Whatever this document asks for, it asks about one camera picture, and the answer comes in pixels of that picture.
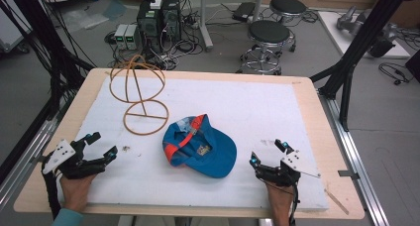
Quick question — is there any aluminium rail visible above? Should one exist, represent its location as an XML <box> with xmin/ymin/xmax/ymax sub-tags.
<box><xmin>0</xmin><ymin>116</ymin><xmax>59</xmax><ymax>208</ymax></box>
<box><xmin>317</xmin><ymin>89</ymin><xmax>391</xmax><ymax>226</ymax></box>

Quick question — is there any wooden hoop hat stand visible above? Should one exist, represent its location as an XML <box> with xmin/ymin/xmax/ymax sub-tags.
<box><xmin>108</xmin><ymin>54</ymin><xmax>170</xmax><ymax>137</ymax></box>

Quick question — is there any black metal frame strut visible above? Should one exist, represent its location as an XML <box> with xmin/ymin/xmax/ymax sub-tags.
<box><xmin>309</xmin><ymin>0</ymin><xmax>414</xmax><ymax>132</ymax></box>

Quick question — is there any black frame with cables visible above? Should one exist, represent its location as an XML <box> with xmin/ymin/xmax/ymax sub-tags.
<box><xmin>0</xmin><ymin>0</ymin><xmax>97</xmax><ymax>184</ymax></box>

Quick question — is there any grey tape strip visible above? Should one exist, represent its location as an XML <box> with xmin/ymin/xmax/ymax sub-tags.
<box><xmin>337</xmin><ymin>169</ymin><xmax>361</xmax><ymax>181</ymax></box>

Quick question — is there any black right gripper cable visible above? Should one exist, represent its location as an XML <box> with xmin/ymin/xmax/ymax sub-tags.
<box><xmin>287</xmin><ymin>182</ymin><xmax>300</xmax><ymax>226</ymax></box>

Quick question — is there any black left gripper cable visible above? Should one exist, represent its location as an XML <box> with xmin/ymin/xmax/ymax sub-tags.
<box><xmin>41</xmin><ymin>166</ymin><xmax>63</xmax><ymax>221</ymax></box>

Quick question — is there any tangle of floor cables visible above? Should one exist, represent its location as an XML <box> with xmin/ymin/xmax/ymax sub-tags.
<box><xmin>104</xmin><ymin>7</ymin><xmax>204</xmax><ymax>71</ymax></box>

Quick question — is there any blue and orange cap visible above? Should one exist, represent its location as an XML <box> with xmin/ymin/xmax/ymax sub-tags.
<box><xmin>161</xmin><ymin>113</ymin><xmax>239</xmax><ymax>179</ymax></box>

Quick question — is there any black round stool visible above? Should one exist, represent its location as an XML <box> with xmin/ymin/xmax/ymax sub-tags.
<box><xmin>268</xmin><ymin>0</ymin><xmax>320</xmax><ymax>26</ymax></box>
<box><xmin>237</xmin><ymin>19</ymin><xmax>297</xmax><ymax>76</ymax></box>

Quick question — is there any grey table leg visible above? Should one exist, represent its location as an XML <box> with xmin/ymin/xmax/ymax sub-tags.
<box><xmin>197</xmin><ymin>0</ymin><xmax>215</xmax><ymax>53</ymax></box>

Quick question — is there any grey power supply box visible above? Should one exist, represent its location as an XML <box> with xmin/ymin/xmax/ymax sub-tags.
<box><xmin>114</xmin><ymin>23</ymin><xmax>129</xmax><ymax>51</ymax></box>
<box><xmin>125</xmin><ymin>24</ymin><xmax>142</xmax><ymax>51</ymax></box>

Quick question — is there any white floor board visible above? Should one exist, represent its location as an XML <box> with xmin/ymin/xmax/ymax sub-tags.
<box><xmin>317</xmin><ymin>10</ymin><xmax>412</xmax><ymax>59</ymax></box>

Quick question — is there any black flat box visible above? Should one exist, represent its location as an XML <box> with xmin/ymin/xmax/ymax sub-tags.
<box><xmin>231</xmin><ymin>1</ymin><xmax>258</xmax><ymax>23</ymax></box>

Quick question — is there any person's left hand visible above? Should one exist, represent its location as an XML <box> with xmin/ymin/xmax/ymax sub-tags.
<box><xmin>58</xmin><ymin>171</ymin><xmax>98</xmax><ymax>214</ymax></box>

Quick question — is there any black computer tower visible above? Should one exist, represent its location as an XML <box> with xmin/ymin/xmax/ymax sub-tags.
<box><xmin>160</xmin><ymin>0</ymin><xmax>183</xmax><ymax>45</ymax></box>
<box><xmin>136</xmin><ymin>0</ymin><xmax>163</xmax><ymax>53</ymax></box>

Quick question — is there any black floor cable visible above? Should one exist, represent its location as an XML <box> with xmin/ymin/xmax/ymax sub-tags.
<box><xmin>377</xmin><ymin>61</ymin><xmax>411</xmax><ymax>86</ymax></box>

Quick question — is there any person's right hand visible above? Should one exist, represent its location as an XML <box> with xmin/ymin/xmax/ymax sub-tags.
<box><xmin>264</xmin><ymin>181</ymin><xmax>295</xmax><ymax>218</ymax></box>

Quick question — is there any white foam mat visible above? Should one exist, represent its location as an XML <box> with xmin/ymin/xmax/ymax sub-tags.
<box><xmin>56</xmin><ymin>75</ymin><xmax>330</xmax><ymax>211</ymax></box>

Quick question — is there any thin wooden stick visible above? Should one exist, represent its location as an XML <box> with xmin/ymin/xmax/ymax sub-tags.
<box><xmin>324</xmin><ymin>188</ymin><xmax>351</xmax><ymax>216</ymax></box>

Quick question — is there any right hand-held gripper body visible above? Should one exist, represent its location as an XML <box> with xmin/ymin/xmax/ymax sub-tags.
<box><xmin>255</xmin><ymin>149</ymin><xmax>322</xmax><ymax>188</ymax></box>

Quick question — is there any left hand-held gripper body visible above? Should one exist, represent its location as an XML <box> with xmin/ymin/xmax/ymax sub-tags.
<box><xmin>42</xmin><ymin>138</ymin><xmax>109</xmax><ymax>180</ymax></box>

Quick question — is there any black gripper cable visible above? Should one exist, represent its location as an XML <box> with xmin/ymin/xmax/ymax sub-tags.
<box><xmin>41</xmin><ymin>166</ymin><xmax>63</xmax><ymax>221</ymax></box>
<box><xmin>287</xmin><ymin>182</ymin><xmax>300</xmax><ymax>226</ymax></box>

